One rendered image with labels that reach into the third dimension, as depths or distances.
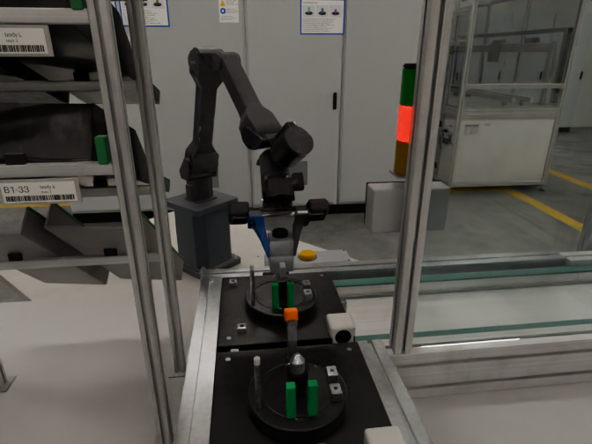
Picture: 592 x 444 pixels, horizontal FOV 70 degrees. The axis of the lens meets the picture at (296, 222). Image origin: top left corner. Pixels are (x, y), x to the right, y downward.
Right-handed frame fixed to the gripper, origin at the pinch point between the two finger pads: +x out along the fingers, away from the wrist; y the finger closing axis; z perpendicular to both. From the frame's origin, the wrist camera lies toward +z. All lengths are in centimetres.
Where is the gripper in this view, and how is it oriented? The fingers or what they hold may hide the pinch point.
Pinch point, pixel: (280, 238)
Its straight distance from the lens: 78.4
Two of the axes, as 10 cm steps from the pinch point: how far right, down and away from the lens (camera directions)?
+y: 9.9, -0.5, 1.4
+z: 1.1, -3.3, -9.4
